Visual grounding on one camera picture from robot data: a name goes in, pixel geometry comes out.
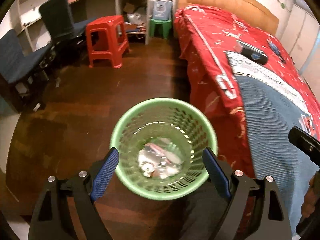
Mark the black office chair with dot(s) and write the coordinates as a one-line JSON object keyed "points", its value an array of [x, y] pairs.
{"points": [[65, 33]]}

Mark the wooden headboard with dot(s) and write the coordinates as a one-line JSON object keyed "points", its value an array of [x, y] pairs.
{"points": [[250, 11]]}

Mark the red plastic stool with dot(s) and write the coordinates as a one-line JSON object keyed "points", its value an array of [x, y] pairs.
{"points": [[107, 40]]}

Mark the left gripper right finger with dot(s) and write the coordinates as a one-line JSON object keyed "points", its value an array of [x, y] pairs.
{"points": [[255, 209]]}

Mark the paper ball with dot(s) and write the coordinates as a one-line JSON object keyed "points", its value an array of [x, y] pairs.
{"points": [[147, 169]]}

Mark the white desk with shelves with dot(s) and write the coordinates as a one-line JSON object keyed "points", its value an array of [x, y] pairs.
{"points": [[33, 34]]}

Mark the pink snack bag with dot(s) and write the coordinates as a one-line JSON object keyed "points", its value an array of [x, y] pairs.
{"points": [[158, 150]]}

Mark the white wardrobe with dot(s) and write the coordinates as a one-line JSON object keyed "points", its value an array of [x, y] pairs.
{"points": [[301, 41]]}

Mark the blue paper bag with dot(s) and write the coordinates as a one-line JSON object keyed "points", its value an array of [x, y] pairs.
{"points": [[162, 10]]}

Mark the black rectangular box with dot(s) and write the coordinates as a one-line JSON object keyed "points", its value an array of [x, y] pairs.
{"points": [[251, 52]]}

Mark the blue ribbed blanket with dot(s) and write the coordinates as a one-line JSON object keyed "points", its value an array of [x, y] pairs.
{"points": [[272, 107]]}

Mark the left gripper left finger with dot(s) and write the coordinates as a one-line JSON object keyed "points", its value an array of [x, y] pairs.
{"points": [[51, 217]]}

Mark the red patterned duvet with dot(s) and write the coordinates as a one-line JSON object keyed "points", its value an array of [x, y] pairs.
{"points": [[205, 35]]}

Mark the dark blue chair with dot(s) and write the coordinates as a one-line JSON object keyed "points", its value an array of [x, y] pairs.
{"points": [[23, 78]]}

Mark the blue toy on bed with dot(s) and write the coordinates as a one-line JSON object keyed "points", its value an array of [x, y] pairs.
{"points": [[275, 49]]}

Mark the green small stool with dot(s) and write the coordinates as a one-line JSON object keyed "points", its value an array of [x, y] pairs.
{"points": [[164, 25]]}

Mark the person right hand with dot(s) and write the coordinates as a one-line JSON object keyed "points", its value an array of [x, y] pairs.
{"points": [[310, 200]]}

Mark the green plastic waste basket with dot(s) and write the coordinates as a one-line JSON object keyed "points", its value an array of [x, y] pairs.
{"points": [[161, 121]]}

